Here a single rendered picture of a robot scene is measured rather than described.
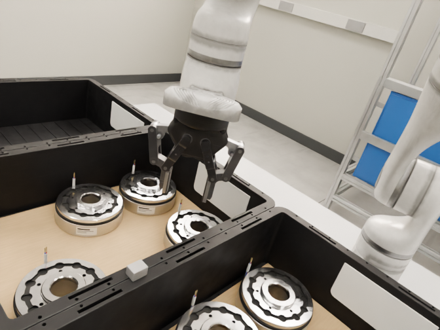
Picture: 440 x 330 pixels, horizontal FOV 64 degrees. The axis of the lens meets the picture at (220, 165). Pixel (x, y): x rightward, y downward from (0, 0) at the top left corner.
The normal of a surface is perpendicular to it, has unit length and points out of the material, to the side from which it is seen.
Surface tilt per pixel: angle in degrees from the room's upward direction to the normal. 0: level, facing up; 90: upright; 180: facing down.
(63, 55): 90
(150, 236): 0
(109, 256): 0
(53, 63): 90
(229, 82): 82
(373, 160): 90
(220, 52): 90
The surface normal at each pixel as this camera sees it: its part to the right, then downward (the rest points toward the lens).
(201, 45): -0.53, 0.28
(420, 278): 0.22, -0.86
